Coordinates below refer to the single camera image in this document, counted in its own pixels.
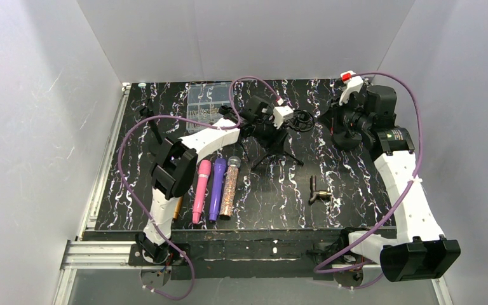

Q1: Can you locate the black shock-mount stand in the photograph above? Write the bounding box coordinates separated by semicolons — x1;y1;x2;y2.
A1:
251;109;315;171

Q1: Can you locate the purple microphone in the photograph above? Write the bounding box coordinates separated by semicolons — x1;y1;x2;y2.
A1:
208;158;227;222

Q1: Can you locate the glitter silver microphone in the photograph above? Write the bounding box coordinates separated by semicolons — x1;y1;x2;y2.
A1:
219;156;241;220

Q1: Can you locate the pink microphone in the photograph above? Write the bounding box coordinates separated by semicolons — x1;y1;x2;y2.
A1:
192;159;212;224

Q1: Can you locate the black round-base mic stand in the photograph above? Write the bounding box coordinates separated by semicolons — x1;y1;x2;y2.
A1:
139;105;163;145

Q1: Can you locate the gold microphone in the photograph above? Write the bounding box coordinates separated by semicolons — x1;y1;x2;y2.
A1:
172;196;184;221

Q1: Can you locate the black tripod mic stand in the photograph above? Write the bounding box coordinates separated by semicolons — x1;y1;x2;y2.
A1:
218;105;252;161

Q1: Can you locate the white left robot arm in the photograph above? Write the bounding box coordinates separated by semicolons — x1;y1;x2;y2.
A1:
136;96;295;264

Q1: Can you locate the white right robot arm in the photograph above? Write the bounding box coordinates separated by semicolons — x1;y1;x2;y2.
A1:
320;85;461;282

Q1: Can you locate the clear plastic parts box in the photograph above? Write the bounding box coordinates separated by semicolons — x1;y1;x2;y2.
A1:
186;82;231;125

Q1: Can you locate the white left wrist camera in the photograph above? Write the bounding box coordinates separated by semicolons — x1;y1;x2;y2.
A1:
273;97;294;129

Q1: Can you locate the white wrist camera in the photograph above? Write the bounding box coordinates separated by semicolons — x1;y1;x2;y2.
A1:
339;71;364;106
273;97;294;129

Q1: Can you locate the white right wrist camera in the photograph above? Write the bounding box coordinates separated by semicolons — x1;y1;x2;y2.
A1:
339;71;364;106

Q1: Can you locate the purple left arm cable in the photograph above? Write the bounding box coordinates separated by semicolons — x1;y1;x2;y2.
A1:
116;76;285;302

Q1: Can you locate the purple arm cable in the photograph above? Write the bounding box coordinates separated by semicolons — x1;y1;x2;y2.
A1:
116;76;285;302
313;71;424;290

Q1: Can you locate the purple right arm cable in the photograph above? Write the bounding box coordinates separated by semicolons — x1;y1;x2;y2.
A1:
313;71;424;290

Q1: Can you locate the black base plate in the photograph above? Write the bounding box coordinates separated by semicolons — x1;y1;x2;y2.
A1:
119;228;382;281

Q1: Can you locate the aluminium rail frame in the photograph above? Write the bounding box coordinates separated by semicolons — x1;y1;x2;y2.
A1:
53;241;452;304

